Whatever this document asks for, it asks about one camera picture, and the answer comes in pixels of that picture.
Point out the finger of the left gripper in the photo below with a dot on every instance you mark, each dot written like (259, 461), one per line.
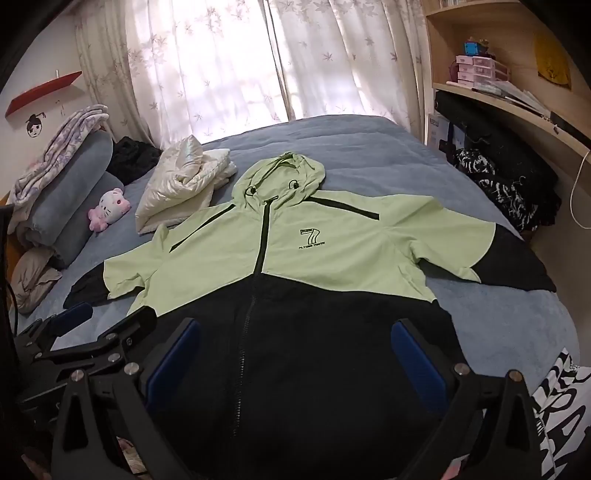
(42, 334)
(110, 346)

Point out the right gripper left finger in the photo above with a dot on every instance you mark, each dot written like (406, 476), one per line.
(122, 397)

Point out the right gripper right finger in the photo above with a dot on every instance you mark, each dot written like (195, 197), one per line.
(487, 426)

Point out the green and black hooded jacket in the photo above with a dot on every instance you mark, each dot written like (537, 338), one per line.
(296, 290)

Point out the black clothes pile by window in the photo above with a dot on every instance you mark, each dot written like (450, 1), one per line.
(131, 159)

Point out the grey beige pillow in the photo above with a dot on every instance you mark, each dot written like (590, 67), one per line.
(33, 278)

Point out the black white printed bedsheet edge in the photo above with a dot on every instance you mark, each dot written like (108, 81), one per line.
(561, 406)

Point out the blue bed blanket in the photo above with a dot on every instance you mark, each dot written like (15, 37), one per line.
(498, 328)

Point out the rolled blue blanket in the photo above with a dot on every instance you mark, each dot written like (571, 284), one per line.
(58, 219)

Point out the pink white cat plush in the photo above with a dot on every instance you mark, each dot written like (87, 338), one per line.
(111, 207)

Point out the folded cream puffer jacket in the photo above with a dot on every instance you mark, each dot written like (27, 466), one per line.
(183, 182)

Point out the floral patterned folded quilt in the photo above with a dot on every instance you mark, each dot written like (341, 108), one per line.
(54, 158)

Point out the black white patterned cloth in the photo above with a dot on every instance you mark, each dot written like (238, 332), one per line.
(480, 144)

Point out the white floral curtain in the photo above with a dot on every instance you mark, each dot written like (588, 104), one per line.
(211, 69)

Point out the white blue box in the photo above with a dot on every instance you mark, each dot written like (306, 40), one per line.
(440, 130)

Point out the pink mini drawer box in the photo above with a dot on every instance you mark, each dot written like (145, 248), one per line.
(473, 70)

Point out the yellow paper on shelf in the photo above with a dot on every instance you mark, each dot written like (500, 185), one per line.
(551, 60)

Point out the wooden shelf unit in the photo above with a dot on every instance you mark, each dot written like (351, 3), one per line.
(510, 26)

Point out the blue toy on drawers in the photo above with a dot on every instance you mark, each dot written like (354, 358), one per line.
(479, 48)

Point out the cartoon face wall sticker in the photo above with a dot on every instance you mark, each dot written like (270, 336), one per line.
(34, 124)

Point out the red wall shelf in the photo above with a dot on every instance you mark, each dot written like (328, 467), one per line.
(40, 91)

